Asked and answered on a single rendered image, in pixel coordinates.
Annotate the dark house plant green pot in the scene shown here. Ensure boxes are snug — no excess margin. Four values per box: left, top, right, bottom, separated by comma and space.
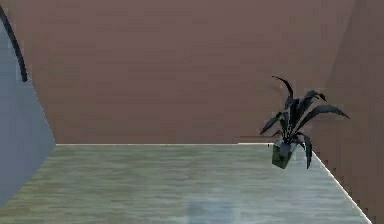
259, 75, 351, 170

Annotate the black fridge handle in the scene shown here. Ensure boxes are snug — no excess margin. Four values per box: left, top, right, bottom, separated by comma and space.
0, 4, 29, 83

